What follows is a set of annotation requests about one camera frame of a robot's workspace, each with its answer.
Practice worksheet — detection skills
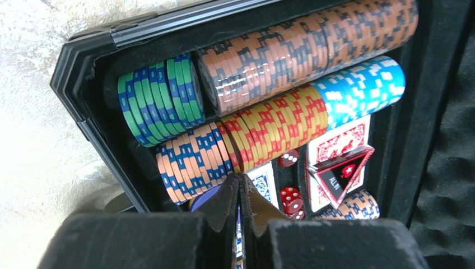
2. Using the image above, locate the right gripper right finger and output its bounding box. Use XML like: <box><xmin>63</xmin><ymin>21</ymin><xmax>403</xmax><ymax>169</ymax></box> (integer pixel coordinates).
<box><xmin>239</xmin><ymin>174</ymin><xmax>428</xmax><ymax>268</ymax></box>

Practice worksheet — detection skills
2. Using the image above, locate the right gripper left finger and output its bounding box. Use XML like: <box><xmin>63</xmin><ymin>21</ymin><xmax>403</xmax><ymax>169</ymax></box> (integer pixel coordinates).
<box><xmin>39</xmin><ymin>174</ymin><xmax>239</xmax><ymax>268</ymax></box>

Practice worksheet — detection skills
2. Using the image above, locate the red triangular dealer button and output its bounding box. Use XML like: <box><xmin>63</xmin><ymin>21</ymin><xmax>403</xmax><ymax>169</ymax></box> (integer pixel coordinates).
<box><xmin>307</xmin><ymin>145</ymin><xmax>375</xmax><ymax>209</ymax></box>

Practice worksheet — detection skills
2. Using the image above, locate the red playing card deck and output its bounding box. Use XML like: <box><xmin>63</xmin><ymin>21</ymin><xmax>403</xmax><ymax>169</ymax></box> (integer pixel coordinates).
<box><xmin>305</xmin><ymin>114</ymin><xmax>372</xmax><ymax>214</ymax></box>

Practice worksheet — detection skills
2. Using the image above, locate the blue small blind button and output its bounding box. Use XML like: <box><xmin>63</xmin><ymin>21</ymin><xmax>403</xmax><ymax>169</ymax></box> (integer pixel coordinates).
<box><xmin>189</xmin><ymin>185</ymin><xmax>221</xmax><ymax>211</ymax></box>

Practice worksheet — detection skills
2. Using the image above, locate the red dice pair in case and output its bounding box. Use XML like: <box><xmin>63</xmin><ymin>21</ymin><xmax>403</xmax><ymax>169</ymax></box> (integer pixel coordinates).
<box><xmin>280</xmin><ymin>187</ymin><xmax>305</xmax><ymax>220</ymax></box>

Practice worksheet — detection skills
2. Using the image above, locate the blue playing card deck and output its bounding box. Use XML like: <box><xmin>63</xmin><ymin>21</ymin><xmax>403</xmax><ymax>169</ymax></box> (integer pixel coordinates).
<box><xmin>245</xmin><ymin>161</ymin><xmax>280</xmax><ymax>209</ymax></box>

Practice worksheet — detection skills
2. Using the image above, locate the orange blue chip stack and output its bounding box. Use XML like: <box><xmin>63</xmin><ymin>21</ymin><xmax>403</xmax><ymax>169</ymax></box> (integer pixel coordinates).
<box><xmin>156</xmin><ymin>122</ymin><xmax>234</xmax><ymax>205</ymax></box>

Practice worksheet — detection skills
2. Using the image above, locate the red die in case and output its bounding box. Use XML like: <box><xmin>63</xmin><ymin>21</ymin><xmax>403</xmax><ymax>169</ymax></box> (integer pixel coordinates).
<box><xmin>277</xmin><ymin>148</ymin><xmax>300</xmax><ymax>167</ymax></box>

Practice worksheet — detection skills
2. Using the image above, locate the orange blue lower chip row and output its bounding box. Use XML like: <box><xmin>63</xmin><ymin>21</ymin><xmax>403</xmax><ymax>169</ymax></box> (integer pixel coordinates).
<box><xmin>314</xmin><ymin>190</ymin><xmax>380</xmax><ymax>220</ymax></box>

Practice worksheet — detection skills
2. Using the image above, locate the yellow red chip stack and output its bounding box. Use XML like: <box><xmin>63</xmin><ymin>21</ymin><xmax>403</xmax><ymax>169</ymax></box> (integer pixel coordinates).
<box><xmin>219</xmin><ymin>85</ymin><xmax>328</xmax><ymax>172</ymax></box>

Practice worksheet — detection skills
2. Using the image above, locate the black foam-lined poker case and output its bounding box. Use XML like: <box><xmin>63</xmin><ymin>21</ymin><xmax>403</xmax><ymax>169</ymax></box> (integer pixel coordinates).
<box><xmin>50</xmin><ymin>1</ymin><xmax>474</xmax><ymax>268</ymax></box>

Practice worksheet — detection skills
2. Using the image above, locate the green blue chip stack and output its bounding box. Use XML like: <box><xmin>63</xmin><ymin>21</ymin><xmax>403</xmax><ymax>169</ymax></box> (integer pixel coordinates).
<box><xmin>117</xmin><ymin>53</ymin><xmax>205</xmax><ymax>147</ymax></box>

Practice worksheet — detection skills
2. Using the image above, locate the teal poker chip row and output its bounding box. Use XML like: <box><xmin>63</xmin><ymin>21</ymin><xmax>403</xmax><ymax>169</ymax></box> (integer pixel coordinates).
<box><xmin>309</xmin><ymin>55</ymin><xmax>406</xmax><ymax>130</ymax></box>

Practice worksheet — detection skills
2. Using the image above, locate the brown poker chip row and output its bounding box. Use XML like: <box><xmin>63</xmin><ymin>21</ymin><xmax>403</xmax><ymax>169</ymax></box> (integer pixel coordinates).
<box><xmin>197</xmin><ymin>0</ymin><xmax>419</xmax><ymax>116</ymax></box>

